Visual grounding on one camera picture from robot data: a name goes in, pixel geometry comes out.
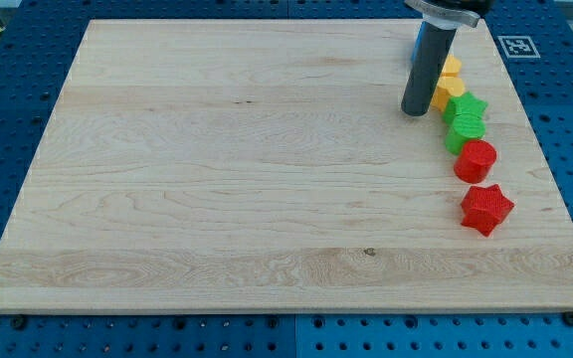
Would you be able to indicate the red star block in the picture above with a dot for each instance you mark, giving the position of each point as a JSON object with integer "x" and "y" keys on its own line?
{"x": 485, "y": 208}

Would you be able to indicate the yellow star block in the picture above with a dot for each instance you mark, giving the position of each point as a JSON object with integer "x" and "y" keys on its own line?
{"x": 452, "y": 67}

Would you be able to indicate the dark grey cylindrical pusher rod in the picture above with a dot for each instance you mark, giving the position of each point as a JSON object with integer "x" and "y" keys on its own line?
{"x": 426, "y": 70}

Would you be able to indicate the light wooden board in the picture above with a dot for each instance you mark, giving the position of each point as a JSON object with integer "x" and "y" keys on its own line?
{"x": 265, "y": 166}

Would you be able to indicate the black bolt right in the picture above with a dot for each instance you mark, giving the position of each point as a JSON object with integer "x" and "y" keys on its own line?
{"x": 567, "y": 318}

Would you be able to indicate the blue cube block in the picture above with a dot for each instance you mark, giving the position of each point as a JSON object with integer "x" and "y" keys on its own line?
{"x": 417, "y": 43}

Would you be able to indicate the green star block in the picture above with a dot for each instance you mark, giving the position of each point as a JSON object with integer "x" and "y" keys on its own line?
{"x": 467, "y": 103}

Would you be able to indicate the black bolt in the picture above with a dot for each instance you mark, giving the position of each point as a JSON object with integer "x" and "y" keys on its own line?
{"x": 18, "y": 322}
{"x": 567, "y": 318}

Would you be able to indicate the green cylinder block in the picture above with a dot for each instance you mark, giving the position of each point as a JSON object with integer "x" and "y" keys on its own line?
{"x": 464, "y": 127}

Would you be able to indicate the red cylinder block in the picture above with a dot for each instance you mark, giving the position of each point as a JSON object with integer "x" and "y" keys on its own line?
{"x": 475, "y": 161}

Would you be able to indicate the yellow hexagon block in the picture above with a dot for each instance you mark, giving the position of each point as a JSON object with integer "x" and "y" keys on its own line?
{"x": 446, "y": 88}

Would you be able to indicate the black bolt left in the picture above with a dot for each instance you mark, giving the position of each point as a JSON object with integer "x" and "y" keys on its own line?
{"x": 18, "y": 322}

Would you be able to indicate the white fiducial marker tag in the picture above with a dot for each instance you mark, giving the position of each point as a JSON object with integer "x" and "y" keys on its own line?
{"x": 518, "y": 47}

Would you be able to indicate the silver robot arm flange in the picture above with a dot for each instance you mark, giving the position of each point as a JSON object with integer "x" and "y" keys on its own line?
{"x": 451, "y": 14}

